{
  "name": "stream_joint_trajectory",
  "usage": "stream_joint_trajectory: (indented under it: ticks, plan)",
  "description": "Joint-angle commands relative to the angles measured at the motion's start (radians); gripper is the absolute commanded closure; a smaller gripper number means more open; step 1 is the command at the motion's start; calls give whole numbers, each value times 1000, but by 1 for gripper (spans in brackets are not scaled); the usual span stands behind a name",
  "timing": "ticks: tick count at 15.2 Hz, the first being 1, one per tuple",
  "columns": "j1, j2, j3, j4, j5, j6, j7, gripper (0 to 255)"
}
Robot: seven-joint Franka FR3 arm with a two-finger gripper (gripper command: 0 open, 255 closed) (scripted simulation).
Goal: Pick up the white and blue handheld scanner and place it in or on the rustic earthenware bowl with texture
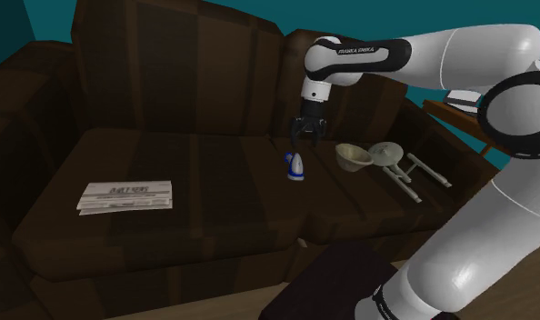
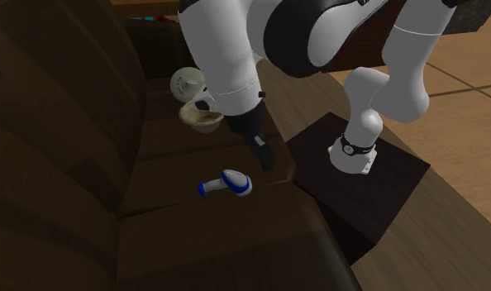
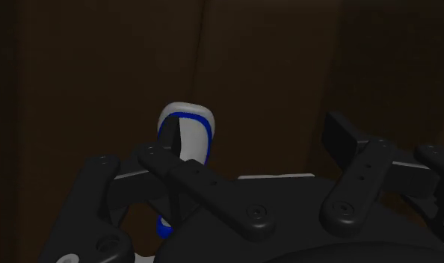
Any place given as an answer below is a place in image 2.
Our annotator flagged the white and blue handheld tool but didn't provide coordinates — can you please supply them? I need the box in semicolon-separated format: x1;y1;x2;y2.
197;169;253;198

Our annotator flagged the dark robot stand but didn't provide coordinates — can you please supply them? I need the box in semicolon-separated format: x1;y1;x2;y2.
284;112;431;266

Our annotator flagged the brown sofa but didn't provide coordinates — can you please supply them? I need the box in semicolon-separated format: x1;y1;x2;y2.
0;0;365;291

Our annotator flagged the beige bowl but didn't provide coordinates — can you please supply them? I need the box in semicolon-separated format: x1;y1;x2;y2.
178;99;226;135

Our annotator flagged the white round disc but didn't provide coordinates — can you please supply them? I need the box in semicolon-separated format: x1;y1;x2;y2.
169;66;207;103

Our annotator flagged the dark wooden table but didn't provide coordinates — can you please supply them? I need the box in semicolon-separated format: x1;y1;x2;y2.
320;0;491;74

